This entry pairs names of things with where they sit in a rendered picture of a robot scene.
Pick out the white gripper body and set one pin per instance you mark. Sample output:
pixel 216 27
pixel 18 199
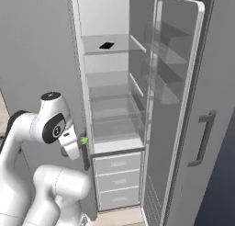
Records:
pixel 71 145

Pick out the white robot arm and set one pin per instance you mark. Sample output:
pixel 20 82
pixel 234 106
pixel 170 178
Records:
pixel 18 162

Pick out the brown sweet potato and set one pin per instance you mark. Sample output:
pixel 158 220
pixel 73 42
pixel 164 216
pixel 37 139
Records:
pixel 64 152

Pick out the dark eggplant with green stem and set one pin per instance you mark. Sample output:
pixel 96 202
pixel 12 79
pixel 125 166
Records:
pixel 85 156

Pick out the clear fridge drawer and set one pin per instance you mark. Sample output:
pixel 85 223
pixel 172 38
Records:
pixel 113 104
pixel 117 128

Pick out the white freezer drawer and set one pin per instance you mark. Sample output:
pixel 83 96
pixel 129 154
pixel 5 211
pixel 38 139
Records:
pixel 117 163
pixel 119 181
pixel 120 199

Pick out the glass fridge shelf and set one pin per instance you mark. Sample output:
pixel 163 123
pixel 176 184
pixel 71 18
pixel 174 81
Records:
pixel 95 44

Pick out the grey fridge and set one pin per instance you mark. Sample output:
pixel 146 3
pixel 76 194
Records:
pixel 104 15

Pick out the grey fridge door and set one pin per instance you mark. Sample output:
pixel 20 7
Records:
pixel 211 67

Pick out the black flat square thing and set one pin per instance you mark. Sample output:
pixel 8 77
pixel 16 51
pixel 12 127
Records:
pixel 106 45

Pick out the clear door bin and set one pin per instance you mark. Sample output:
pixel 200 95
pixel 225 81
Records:
pixel 166 82
pixel 171 42

